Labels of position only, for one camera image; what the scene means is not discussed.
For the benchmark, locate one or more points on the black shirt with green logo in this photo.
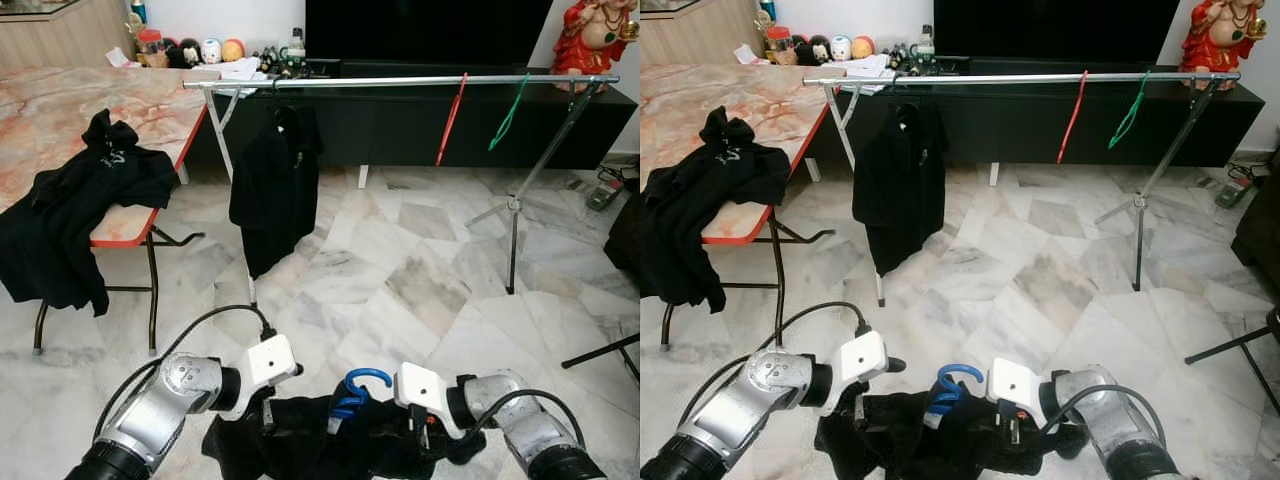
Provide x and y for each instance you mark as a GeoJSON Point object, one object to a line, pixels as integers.
{"type": "Point", "coordinates": [900, 445]}
{"type": "Point", "coordinates": [900, 190]}
{"type": "Point", "coordinates": [300, 445]}
{"type": "Point", "coordinates": [275, 190]}

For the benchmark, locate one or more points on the blue plastic hanger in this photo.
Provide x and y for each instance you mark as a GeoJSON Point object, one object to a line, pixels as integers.
{"type": "Point", "coordinates": [960, 368]}
{"type": "Point", "coordinates": [368, 372]}

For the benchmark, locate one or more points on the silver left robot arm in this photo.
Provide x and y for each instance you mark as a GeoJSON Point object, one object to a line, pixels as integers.
{"type": "Point", "coordinates": [160, 410]}
{"type": "Point", "coordinates": [750, 405]}

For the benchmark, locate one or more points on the red plastic hanger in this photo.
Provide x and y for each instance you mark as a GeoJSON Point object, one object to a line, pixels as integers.
{"type": "Point", "coordinates": [450, 122]}
{"type": "Point", "coordinates": [1072, 118]}

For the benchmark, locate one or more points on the green plastic hanger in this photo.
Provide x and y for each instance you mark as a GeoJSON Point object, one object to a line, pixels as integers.
{"type": "Point", "coordinates": [1127, 113]}
{"type": "Point", "coordinates": [505, 120]}

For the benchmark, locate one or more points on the black stand leg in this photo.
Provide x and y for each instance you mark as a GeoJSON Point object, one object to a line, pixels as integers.
{"type": "Point", "coordinates": [600, 350]}
{"type": "Point", "coordinates": [1230, 345]}

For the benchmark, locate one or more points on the grey power strip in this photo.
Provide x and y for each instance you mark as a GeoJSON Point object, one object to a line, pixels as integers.
{"type": "Point", "coordinates": [1232, 190]}
{"type": "Point", "coordinates": [605, 193]}

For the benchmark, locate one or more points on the black TV console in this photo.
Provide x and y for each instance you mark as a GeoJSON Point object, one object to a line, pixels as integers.
{"type": "Point", "coordinates": [1020, 125]}
{"type": "Point", "coordinates": [400, 130]}

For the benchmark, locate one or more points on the white cloth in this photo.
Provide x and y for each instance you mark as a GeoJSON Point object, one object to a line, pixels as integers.
{"type": "Point", "coordinates": [240, 72]}
{"type": "Point", "coordinates": [868, 70]}

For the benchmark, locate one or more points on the silver clothes rack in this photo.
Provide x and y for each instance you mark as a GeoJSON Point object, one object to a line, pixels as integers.
{"type": "Point", "coordinates": [400, 81]}
{"type": "Point", "coordinates": [1000, 79]}

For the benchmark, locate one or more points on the black plush toy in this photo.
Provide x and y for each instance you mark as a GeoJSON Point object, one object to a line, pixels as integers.
{"type": "Point", "coordinates": [183, 55]}
{"type": "Point", "coordinates": [812, 52]}

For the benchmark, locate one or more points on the white round toy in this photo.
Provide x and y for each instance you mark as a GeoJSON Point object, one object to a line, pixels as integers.
{"type": "Point", "coordinates": [211, 51]}
{"type": "Point", "coordinates": [840, 48]}

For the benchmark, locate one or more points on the orange round toy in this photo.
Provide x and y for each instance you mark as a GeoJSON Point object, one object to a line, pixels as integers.
{"type": "Point", "coordinates": [863, 47]}
{"type": "Point", "coordinates": [233, 50]}

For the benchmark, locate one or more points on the clear bottle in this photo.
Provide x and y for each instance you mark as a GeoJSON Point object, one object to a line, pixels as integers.
{"type": "Point", "coordinates": [925, 48]}
{"type": "Point", "coordinates": [294, 50]}

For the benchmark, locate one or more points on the jar with red lid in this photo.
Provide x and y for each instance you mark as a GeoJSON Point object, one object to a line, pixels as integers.
{"type": "Point", "coordinates": [150, 50]}
{"type": "Point", "coordinates": [779, 47]}

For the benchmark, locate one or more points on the black television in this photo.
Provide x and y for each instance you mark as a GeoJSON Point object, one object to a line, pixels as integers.
{"type": "Point", "coordinates": [1050, 28]}
{"type": "Point", "coordinates": [430, 30]}

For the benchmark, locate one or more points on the light wooden cabinet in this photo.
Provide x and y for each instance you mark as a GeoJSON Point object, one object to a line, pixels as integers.
{"type": "Point", "coordinates": [700, 40]}
{"type": "Point", "coordinates": [60, 45]}

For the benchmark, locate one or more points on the gold trophy with blue ball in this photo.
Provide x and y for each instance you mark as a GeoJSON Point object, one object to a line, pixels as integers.
{"type": "Point", "coordinates": [766, 10]}
{"type": "Point", "coordinates": [138, 12]}

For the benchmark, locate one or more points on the red buddha statue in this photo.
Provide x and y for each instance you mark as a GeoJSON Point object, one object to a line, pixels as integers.
{"type": "Point", "coordinates": [1215, 45]}
{"type": "Point", "coordinates": [590, 45]}

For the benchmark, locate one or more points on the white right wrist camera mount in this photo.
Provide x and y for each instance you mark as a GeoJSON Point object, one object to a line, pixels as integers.
{"type": "Point", "coordinates": [425, 390]}
{"type": "Point", "coordinates": [1015, 385]}

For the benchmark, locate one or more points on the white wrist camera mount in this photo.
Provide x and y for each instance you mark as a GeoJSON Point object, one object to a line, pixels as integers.
{"type": "Point", "coordinates": [425, 390]}
{"type": "Point", "coordinates": [265, 365]}
{"type": "Point", "coordinates": [1015, 385]}
{"type": "Point", "coordinates": [858, 360]}

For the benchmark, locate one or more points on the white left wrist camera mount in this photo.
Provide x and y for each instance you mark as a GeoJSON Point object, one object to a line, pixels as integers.
{"type": "Point", "coordinates": [858, 360]}
{"type": "Point", "coordinates": [265, 365]}

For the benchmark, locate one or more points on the black table leg frame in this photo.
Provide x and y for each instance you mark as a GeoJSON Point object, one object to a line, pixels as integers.
{"type": "Point", "coordinates": [152, 290]}
{"type": "Point", "coordinates": [778, 290]}

